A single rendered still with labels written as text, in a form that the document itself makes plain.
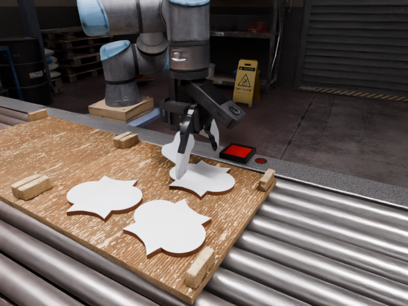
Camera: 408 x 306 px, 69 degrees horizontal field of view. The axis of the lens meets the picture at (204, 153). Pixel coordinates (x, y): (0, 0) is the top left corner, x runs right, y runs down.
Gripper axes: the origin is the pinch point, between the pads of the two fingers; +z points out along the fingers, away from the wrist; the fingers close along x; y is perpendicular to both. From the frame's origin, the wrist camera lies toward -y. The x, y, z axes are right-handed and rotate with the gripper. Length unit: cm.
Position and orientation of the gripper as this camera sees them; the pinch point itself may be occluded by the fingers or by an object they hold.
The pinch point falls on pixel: (201, 165)
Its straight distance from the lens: 63.2
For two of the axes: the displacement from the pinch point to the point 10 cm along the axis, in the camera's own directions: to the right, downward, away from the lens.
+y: -8.6, -2.1, 4.7
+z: 0.2, 9.0, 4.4
